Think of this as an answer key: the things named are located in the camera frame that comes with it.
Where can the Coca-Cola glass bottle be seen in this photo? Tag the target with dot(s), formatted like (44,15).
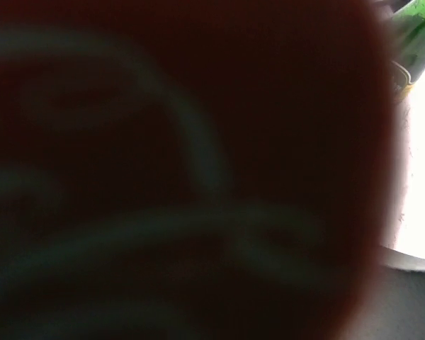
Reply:
(191,169)

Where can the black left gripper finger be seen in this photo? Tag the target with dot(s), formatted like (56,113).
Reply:
(396,309)

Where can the green Perrier bottle middle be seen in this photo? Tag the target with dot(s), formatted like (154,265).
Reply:
(408,36)

